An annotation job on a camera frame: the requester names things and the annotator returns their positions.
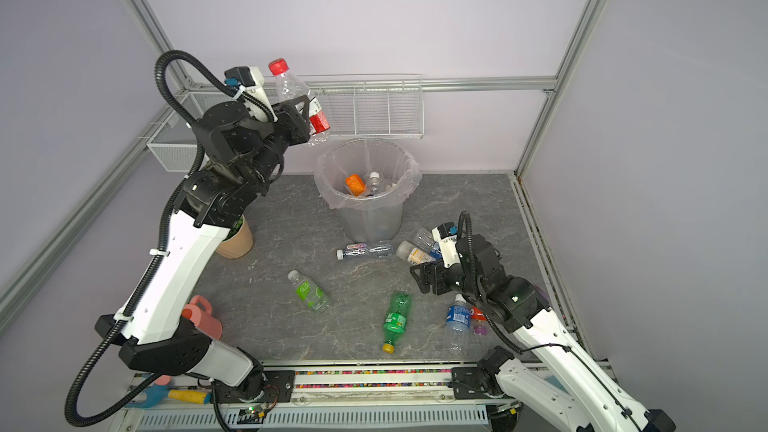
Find blue label white cap bottle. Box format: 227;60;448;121
365;171;382;197

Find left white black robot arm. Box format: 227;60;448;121
64;50;311;427

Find pink round toy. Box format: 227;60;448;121
144;295;223;377

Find clear plastic bin liner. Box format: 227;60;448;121
314;138;422;211

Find frosted bottle yellow label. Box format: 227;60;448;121
396;241;435;265

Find small blue label water bottle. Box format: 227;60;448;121
445;294;471;354

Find green plant in beige pot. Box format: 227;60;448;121
216;215;254;260

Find red cap clear bottle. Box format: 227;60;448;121
268;58;331;146

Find lime green label bottle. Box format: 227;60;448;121
287;270;329;312

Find aluminium rail with beads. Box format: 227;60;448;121
119;361;601;409

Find green soda bottle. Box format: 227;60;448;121
382;291;412;354

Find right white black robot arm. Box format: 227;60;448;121
410;212;676;431

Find clear bottle blue label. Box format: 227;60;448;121
413;228;442;259

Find Ganten clear water bottle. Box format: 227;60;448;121
336;241;394;261

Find grey mesh waste bin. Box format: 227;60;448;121
323;139;418;244

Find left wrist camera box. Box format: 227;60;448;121
224;66;277;123

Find teal yellow toy tool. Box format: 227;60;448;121
126;386;212;409

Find orange label bottle yellow cap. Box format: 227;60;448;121
344;174;366;197

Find white wire wall rack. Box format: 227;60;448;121
300;74;424;140

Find white mesh wall basket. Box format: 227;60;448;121
147;91;230;173

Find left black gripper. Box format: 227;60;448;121
244;94;313;189

